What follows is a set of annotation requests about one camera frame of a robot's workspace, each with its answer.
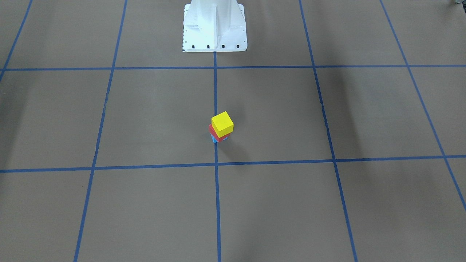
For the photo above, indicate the blue block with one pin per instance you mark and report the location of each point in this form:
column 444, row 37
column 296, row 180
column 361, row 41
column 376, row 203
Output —
column 216, row 140

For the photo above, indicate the white pedestal column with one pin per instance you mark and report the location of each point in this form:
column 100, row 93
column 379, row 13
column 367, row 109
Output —
column 214, row 26

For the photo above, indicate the yellow block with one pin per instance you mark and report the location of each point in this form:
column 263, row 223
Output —
column 222, row 124

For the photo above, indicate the red block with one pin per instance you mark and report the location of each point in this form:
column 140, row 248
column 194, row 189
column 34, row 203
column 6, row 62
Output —
column 212, row 131

